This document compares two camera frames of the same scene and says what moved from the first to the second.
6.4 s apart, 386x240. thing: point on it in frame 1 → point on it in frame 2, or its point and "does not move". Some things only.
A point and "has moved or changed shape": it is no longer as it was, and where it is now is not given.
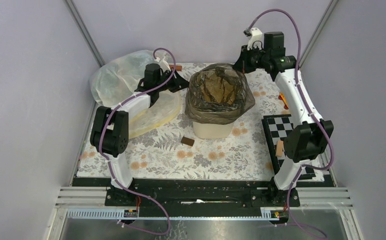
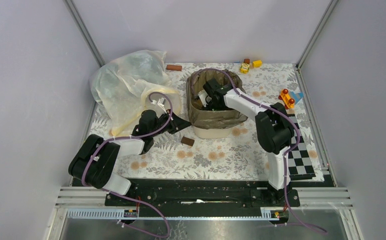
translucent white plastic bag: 117,80 does not move
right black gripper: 242,63 → 209,104
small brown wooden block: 187,141 does not move
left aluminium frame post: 82,27 does not move
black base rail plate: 201,194 does not move
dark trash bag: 217,93 has moved or changed shape
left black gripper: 179,83 → 177,123
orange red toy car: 282,97 does not move
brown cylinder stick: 178,67 does not move
